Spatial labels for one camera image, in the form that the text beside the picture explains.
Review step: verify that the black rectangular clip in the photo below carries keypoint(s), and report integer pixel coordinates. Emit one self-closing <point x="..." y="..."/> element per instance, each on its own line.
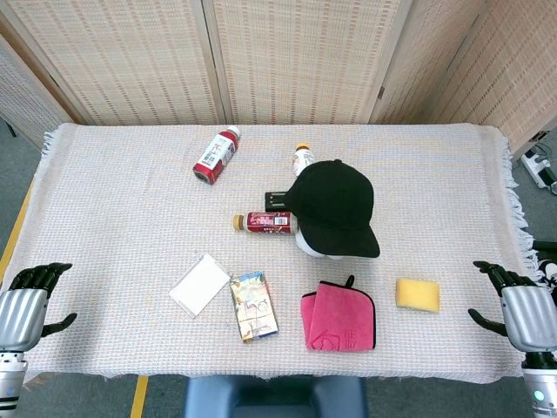
<point x="275" y="202"/>

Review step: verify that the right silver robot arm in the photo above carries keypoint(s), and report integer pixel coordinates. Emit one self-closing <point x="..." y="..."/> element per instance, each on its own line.
<point x="541" y="383"/>

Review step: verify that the woven folding screen panel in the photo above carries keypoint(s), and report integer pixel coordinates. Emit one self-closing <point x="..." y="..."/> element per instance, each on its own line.
<point x="22" y="100"/>
<point x="513" y="74"/>
<point x="426" y="65"/>
<point x="130" y="61"/>
<point x="304" y="56"/>

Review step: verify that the red coffee bottle gold cap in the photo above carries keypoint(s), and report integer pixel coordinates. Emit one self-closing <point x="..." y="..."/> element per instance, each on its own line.
<point x="265" y="222"/>

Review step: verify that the black baseball cap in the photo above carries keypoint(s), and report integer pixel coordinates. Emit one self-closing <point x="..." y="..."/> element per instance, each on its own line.
<point x="333" y="204"/>

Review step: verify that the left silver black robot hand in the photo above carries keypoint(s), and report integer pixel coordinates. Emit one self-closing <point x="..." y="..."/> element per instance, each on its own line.
<point x="19" y="313"/>

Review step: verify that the colourful drink carton box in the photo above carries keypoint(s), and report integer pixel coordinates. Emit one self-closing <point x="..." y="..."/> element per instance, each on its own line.
<point x="253" y="307"/>

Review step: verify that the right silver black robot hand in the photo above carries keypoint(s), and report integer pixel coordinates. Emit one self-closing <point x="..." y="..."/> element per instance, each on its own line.
<point x="528" y="318"/>

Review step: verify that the white foam mannequin head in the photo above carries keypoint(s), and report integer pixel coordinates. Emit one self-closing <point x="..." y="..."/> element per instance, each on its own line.
<point x="310" y="247"/>

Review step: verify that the white woven tablecloth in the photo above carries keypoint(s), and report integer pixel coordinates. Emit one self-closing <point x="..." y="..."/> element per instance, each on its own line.
<point x="109" y="217"/>

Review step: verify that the folded pink towel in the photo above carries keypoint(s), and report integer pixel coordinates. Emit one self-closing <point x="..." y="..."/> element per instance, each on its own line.
<point x="341" y="318"/>

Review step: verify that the brown tea bottle yellow cap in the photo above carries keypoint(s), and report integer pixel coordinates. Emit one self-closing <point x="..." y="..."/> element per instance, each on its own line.
<point x="301" y="161"/>

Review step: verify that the yellow sponge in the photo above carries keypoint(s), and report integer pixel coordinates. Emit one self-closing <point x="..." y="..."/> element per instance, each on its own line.
<point x="418" y="295"/>

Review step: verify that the red juice bottle white cap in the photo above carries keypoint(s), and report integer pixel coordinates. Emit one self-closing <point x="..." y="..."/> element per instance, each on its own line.
<point x="216" y="154"/>

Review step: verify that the white power strip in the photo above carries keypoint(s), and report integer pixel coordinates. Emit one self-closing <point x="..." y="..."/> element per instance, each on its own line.
<point x="539" y="167"/>

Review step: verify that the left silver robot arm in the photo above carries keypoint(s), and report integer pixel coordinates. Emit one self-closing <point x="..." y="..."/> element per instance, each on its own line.
<point x="11" y="374"/>

